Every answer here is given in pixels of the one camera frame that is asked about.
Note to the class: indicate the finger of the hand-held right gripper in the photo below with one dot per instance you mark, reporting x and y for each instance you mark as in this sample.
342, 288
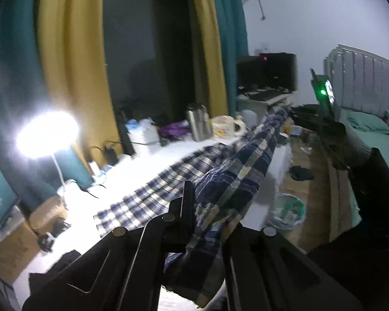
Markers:
306, 116

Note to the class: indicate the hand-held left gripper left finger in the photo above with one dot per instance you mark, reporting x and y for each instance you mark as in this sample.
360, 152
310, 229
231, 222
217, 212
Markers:
181, 220

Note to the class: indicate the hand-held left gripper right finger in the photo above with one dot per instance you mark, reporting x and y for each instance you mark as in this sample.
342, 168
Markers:
243, 252

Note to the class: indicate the blue plaid pants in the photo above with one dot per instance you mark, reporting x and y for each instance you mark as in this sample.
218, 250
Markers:
233, 168

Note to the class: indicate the green pillow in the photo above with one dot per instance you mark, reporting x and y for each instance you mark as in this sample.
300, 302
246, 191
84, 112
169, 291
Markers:
368, 122

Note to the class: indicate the black keyboard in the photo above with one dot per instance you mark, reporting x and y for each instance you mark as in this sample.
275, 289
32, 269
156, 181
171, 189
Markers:
265, 94

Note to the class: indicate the white computer desk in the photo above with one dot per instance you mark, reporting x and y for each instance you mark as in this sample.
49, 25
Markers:
253, 103

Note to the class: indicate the small dark cloth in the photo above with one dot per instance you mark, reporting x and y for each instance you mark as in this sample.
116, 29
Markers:
300, 173

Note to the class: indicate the trash bin with green bag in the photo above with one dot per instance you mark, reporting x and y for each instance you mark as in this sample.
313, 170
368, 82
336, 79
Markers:
287, 212

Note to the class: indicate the bed with green sheet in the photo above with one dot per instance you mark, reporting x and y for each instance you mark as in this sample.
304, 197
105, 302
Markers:
376, 145

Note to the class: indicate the black computer monitor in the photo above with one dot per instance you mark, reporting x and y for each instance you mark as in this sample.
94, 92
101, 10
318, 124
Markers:
248, 71

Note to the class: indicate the white cartoon print mug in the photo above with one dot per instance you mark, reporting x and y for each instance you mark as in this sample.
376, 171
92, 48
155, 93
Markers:
225, 128

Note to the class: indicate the white perforated basket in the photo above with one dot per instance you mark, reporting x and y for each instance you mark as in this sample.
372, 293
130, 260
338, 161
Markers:
146, 141

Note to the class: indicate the white power strip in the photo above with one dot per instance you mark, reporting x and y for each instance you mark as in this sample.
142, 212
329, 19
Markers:
105, 173

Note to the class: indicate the purple cloth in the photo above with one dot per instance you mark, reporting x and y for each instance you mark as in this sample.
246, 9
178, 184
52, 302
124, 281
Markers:
173, 130

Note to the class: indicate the black charger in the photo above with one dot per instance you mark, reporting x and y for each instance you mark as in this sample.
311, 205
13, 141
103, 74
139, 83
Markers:
111, 156

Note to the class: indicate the stainless steel thermos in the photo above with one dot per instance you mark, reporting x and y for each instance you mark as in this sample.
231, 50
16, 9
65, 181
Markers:
198, 123

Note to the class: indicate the blue and white packets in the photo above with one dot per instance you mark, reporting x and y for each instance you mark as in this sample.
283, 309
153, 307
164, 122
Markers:
137, 125

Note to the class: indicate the teal curtain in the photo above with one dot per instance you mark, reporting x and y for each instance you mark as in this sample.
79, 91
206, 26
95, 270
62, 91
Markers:
230, 39
16, 71

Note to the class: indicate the yellow curtain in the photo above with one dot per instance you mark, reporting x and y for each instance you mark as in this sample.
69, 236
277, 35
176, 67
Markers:
74, 55
204, 39

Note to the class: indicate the black cloth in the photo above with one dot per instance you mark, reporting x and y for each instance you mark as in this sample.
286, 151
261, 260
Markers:
58, 269

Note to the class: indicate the tan plastic bin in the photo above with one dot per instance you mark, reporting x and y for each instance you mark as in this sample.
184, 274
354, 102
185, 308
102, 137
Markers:
47, 212

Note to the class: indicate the white desk lamp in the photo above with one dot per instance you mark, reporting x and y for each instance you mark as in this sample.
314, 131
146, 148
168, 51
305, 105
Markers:
48, 134

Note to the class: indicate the cardboard box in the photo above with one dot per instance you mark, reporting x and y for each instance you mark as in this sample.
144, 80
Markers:
9, 252

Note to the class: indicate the dark window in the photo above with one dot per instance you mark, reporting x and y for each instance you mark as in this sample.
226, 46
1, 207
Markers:
142, 39

